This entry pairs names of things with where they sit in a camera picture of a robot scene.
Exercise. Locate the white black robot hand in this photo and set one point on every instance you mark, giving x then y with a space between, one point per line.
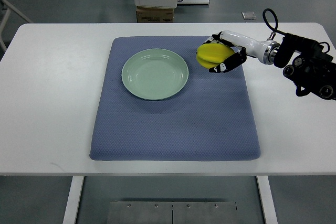
243 47

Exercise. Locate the yellow starfruit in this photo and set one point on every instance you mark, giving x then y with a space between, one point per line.
211 55

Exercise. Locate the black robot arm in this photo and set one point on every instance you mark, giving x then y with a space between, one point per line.
304 61

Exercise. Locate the small grey floor plate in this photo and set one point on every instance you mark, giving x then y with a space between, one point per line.
249 16

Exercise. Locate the light green plate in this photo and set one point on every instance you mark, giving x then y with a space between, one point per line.
155 74

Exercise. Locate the cardboard box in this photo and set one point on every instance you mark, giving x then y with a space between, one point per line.
154 15

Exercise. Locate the blue textured mat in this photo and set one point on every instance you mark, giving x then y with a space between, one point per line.
210 119

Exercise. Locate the right white table leg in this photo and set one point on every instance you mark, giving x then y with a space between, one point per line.
266 199

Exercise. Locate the white table leg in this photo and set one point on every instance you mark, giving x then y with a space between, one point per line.
73 200
266 199

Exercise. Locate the left white table leg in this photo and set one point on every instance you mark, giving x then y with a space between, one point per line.
73 200

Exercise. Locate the white floor rail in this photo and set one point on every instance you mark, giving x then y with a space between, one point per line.
193 2

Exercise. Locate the metal base plate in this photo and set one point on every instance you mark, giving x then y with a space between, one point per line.
172 212

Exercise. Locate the white chair frame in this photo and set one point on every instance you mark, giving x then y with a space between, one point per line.
6 10

